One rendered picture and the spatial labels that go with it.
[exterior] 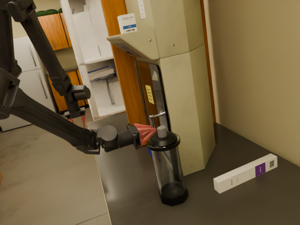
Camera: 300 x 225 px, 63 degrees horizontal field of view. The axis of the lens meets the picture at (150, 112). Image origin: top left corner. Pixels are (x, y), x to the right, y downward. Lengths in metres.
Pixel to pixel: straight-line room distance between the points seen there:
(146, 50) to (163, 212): 0.53
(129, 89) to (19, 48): 4.67
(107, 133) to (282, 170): 0.65
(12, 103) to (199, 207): 0.63
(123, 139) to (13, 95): 0.39
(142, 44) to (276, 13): 0.48
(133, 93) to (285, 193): 0.75
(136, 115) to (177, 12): 0.58
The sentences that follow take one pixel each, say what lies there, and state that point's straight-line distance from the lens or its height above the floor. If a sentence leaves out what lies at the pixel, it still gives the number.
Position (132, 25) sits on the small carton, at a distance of 0.90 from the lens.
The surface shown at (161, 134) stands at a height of 1.19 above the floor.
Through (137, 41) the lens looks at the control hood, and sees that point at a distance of 0.81.
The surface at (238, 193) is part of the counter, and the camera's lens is 0.92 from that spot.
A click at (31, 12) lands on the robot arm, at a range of 1.07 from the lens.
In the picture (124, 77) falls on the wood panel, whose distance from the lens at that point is 1.19.
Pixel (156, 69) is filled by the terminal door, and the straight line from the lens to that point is 0.86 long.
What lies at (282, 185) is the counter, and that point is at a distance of 0.96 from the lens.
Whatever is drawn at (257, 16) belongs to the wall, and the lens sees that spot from 1.08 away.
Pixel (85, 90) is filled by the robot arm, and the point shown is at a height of 1.29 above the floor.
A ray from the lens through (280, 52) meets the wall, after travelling 1.02.
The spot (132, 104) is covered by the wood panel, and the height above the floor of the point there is 1.17.
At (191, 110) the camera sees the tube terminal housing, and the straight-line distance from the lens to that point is 0.92.
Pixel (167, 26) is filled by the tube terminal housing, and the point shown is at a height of 1.51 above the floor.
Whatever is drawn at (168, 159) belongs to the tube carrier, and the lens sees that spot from 0.79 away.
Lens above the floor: 1.51
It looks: 19 degrees down
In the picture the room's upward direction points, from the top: 11 degrees counter-clockwise
